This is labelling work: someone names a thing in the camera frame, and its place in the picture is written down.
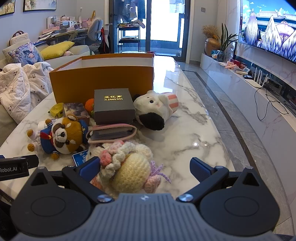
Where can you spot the beige cushion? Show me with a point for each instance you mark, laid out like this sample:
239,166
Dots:
7,54

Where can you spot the white blue-print packet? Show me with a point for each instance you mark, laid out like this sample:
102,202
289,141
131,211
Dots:
44,124

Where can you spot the light grey sofa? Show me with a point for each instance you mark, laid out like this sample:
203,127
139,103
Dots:
78,49

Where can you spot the wall television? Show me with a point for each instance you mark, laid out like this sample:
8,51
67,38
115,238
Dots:
266,23

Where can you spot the cream crochet doll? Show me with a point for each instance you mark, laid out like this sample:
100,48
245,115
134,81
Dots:
131,171

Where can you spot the white marble television cabinet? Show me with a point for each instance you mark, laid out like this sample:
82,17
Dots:
254,104

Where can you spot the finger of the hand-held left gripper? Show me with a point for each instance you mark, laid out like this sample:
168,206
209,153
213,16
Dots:
29,161

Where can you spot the blue floral pillow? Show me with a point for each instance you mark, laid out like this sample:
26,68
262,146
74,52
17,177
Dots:
25,54

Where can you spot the dark grey gift box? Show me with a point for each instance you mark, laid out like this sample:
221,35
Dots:
114,106

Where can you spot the orange crochet fruit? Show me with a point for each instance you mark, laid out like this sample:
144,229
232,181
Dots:
89,105

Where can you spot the cream bag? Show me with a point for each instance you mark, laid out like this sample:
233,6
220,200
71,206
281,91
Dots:
20,39

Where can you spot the glass balcony door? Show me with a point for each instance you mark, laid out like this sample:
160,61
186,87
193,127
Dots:
161,23

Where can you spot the picture-print card box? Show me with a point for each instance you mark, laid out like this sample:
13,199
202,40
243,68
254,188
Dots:
74,110

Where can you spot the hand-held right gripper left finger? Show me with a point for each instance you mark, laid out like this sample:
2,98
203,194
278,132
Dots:
89,168

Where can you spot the red panda sailor plush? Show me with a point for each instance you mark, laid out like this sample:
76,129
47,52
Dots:
67,131

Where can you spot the yellow tape measure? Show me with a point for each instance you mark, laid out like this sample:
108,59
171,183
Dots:
56,110

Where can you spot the white plush with striped hat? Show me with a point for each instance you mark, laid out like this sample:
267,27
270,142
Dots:
148,104

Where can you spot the white printed blanket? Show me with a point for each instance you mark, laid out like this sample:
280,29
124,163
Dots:
20,81

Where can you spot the pink card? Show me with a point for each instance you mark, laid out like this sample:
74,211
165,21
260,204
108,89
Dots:
111,134

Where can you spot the framed painting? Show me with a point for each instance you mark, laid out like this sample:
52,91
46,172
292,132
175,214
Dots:
7,7
39,4

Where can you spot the white router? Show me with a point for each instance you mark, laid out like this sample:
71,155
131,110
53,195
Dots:
254,83

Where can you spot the yellow pillow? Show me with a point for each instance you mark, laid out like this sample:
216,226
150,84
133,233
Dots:
55,49

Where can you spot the orange cardboard box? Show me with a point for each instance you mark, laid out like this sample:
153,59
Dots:
104,78

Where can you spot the cluttered study desk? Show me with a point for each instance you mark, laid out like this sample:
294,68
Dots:
69,32

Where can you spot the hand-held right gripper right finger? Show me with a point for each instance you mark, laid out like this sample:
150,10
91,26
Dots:
200,169

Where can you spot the grey desk chair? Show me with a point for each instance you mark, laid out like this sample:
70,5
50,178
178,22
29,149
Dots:
94,29

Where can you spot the green potted plant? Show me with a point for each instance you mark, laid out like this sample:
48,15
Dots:
227,38

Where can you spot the hanging dark clothes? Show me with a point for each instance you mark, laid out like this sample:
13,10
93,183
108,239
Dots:
138,9

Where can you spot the gold vase with dried flowers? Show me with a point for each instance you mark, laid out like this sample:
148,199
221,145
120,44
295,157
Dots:
211,46

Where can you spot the red box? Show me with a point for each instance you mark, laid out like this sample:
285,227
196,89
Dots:
235,63

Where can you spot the blue card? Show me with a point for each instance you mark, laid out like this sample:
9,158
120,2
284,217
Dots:
78,158

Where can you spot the black shelf cart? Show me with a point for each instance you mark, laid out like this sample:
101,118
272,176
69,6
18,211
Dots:
128,38

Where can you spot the pink soft toy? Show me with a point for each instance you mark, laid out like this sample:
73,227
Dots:
68,53

